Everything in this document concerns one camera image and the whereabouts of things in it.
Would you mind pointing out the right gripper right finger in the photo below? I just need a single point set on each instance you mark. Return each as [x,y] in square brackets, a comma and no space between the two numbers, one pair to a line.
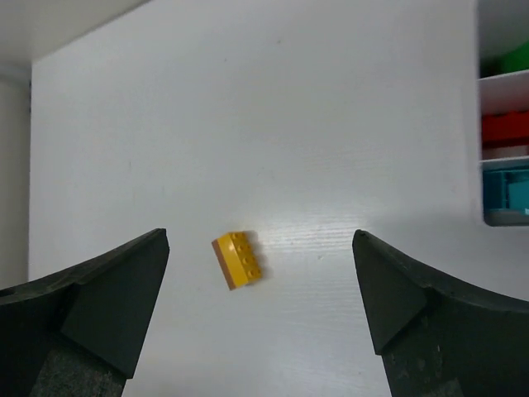
[438,335]

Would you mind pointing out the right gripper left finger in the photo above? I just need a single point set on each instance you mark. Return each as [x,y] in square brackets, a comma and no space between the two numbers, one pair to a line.
[80,331]

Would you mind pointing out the yellow brown lego brick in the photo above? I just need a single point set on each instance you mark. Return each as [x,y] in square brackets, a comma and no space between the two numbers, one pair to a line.
[239,255]

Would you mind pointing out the green half-round lego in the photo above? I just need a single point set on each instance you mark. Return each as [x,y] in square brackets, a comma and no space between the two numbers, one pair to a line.
[511,62]

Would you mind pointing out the teal oval lego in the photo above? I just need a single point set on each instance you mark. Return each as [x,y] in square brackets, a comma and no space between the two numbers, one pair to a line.
[506,189]

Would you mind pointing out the red rectangular lego brick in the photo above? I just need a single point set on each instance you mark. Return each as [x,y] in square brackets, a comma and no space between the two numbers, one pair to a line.
[503,130]

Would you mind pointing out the white compartment organizer tray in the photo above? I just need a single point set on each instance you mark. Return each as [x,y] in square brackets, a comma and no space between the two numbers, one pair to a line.
[501,27]

